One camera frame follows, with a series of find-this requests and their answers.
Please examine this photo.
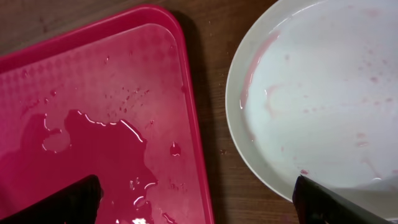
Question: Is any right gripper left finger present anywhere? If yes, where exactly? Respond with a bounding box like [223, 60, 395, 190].
[1, 175, 103, 224]

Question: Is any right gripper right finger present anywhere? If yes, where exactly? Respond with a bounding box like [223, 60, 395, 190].
[292, 175, 391, 224]

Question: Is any white plate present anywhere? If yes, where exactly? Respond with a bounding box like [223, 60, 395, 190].
[225, 0, 397, 220]

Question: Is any red plastic tray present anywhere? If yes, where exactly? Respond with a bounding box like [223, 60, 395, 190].
[1, 5, 214, 223]

